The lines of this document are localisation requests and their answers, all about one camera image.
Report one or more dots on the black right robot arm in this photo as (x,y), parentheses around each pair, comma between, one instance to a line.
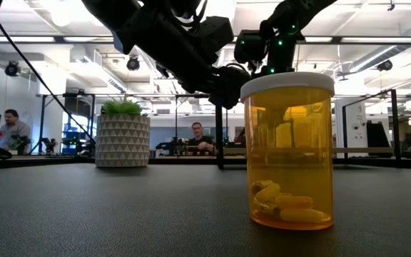
(284,53)

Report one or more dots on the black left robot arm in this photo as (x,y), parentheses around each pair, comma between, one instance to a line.
(162,43)

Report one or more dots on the person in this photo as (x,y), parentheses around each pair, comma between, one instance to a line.
(198,129)
(13,132)

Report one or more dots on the large orange pill bottle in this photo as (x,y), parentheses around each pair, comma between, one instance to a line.
(287,150)

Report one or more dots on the black ceiling spotlight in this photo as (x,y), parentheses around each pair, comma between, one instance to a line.
(133,63)
(384,65)
(11,69)

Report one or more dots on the green succulent plant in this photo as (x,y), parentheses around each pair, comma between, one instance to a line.
(121,108)

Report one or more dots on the white geometric plant pot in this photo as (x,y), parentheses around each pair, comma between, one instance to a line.
(122,142)

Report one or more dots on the white pillar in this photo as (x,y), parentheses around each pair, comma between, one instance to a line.
(355,125)

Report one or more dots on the black table mat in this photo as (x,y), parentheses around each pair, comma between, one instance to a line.
(84,214)

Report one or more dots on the black overhead light bar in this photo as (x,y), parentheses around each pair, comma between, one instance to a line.
(23,39)

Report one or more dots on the wooden shelf black frame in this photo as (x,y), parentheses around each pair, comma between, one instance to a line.
(219,135)

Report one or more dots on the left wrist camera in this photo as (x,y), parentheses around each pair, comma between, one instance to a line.
(216,35)

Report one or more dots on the black metal rig frame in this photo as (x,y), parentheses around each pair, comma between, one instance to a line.
(30,163)

